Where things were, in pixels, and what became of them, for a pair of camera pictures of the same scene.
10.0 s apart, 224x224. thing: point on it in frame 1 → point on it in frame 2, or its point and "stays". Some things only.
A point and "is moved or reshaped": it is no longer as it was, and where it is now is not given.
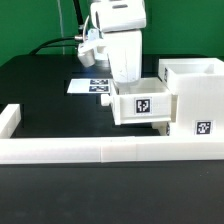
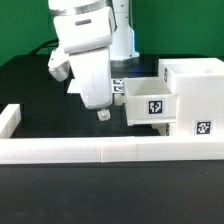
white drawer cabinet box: x=198 y=87 stays
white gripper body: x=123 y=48 → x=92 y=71
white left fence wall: x=10 y=118 stays
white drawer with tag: x=149 y=102 is moved or reshaped
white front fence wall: x=79 y=150 stays
